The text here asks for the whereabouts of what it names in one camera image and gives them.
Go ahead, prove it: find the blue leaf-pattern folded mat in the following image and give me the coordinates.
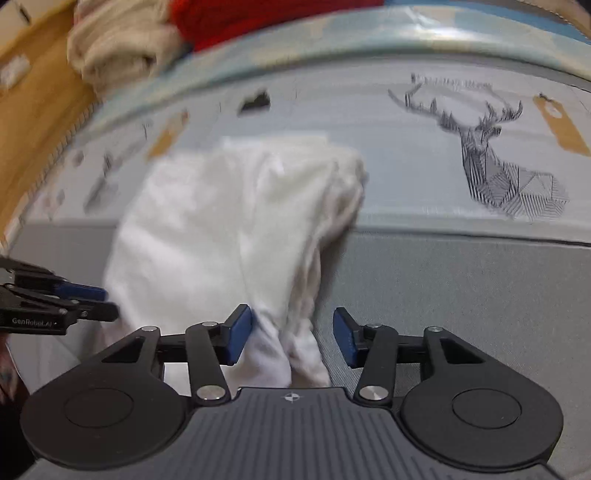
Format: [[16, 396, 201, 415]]
[[84, 5, 590, 137]]

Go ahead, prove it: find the white tissue packet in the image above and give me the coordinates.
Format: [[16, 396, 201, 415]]
[[0, 54, 31, 91]]

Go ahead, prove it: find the deer-print grey bed sheet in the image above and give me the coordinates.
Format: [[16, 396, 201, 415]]
[[5, 54, 590, 479]]

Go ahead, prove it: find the white t-shirt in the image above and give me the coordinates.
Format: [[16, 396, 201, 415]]
[[10, 134, 366, 391]]

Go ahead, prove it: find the red folded blanket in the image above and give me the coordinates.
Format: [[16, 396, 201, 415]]
[[169, 0, 385, 51]]

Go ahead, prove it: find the person's left hand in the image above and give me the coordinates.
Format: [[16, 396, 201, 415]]
[[0, 334, 29, 406]]

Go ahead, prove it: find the wooden bed frame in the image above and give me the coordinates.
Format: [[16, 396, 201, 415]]
[[1, 1, 96, 245]]

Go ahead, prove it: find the cream folded blanket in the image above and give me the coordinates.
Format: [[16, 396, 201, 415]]
[[67, 0, 187, 96]]

